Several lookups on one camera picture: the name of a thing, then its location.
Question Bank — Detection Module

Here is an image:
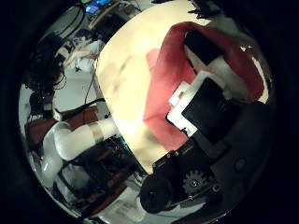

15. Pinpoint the orange button shirt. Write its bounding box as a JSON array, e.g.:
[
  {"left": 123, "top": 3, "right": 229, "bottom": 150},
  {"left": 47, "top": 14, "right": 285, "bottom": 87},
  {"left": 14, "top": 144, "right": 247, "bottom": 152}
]
[{"left": 142, "top": 21, "right": 265, "bottom": 153}]

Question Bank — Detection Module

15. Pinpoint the blue lit monitor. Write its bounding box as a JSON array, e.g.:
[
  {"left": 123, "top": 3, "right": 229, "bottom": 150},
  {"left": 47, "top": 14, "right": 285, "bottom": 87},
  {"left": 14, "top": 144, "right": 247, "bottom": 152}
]
[{"left": 84, "top": 0, "right": 111, "bottom": 15}]

